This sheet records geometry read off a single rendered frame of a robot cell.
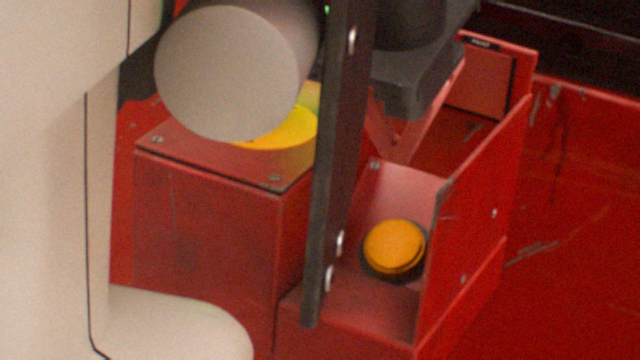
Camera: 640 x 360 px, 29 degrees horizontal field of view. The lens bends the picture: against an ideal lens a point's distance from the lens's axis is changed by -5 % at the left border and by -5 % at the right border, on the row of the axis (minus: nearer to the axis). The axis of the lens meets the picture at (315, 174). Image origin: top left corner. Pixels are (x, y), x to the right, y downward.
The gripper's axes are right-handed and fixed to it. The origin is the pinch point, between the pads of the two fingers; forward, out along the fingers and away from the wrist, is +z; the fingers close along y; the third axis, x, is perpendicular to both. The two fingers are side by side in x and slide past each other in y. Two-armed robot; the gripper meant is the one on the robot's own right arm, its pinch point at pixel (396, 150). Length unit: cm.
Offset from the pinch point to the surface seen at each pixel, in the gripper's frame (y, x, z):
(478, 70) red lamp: 10.6, -1.1, 1.1
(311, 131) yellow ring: 2.4, 6.9, 2.7
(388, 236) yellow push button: 0.5, 0.8, 7.7
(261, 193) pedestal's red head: -5.0, 6.3, 1.5
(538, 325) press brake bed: 17.3, -5.1, 30.6
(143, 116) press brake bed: 18.5, 32.6, 21.4
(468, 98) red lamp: 10.1, -0.6, 3.2
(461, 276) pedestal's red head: -0.1, -4.4, 8.5
